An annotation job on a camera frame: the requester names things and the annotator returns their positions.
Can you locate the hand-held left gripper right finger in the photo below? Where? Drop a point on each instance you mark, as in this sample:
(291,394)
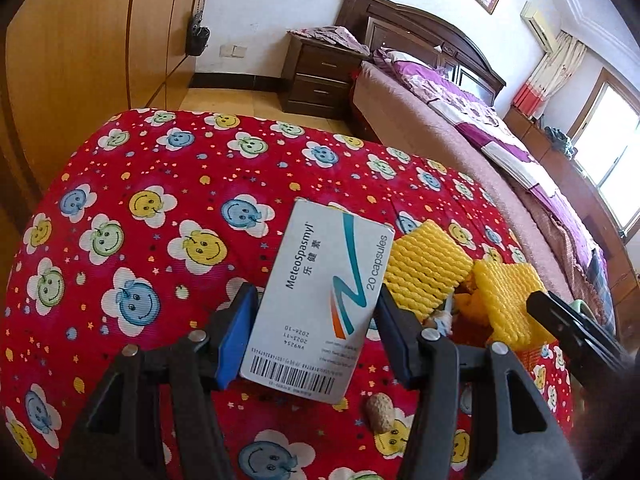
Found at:
(395,335)

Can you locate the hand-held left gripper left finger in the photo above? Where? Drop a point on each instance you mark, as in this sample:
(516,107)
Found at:
(235,335)

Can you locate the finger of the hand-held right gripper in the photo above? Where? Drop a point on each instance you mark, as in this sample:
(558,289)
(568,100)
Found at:
(570,335)

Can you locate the yellow foam fruit net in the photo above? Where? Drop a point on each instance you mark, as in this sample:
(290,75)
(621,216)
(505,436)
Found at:
(510,300)
(430,265)

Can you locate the grey medicine box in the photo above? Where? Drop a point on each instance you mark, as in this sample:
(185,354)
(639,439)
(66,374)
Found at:
(320,280)

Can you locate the orange foam fruit net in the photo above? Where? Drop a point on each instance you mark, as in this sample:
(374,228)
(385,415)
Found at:
(532,352)

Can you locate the blue plaid cloth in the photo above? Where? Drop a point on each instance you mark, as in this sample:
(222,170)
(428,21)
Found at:
(597,272)

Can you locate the peanut in shell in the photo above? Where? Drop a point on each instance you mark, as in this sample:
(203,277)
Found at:
(380,412)

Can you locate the wooden window cabinet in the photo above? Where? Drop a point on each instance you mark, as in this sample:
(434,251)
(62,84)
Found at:
(565,175)

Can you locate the bed with pink sheet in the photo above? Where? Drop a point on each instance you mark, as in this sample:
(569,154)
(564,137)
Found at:
(450,160)

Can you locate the window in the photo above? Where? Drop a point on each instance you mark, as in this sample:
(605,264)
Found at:
(612,150)

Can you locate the pile of clothes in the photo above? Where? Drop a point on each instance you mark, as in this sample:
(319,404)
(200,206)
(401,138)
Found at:
(560,142)

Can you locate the red smiley flower tablecloth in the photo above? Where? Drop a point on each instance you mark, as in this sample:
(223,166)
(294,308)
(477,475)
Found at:
(150,160)

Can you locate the purple patterned quilt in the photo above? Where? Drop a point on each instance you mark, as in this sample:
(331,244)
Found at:
(480,125)

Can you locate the white and red curtain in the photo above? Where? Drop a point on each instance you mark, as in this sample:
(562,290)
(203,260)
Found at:
(547,75)

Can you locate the dark wooden nightstand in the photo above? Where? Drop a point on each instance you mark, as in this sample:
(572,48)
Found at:
(320,80)

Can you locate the black hanging bag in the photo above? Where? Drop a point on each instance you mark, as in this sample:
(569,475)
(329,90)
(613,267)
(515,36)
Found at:
(196,35)

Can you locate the pink cloth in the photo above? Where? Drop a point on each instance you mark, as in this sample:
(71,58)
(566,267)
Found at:
(335,37)

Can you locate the white air conditioner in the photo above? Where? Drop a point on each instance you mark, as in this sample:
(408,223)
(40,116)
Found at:
(540,25)

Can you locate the dark wooden headboard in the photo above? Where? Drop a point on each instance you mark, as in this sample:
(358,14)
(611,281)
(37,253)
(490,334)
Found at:
(400,20)

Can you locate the wooden wardrobe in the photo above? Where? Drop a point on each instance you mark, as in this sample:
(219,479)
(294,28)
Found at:
(100,35)

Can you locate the white wall socket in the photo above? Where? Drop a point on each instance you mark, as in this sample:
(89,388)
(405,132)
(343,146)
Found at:
(233,50)

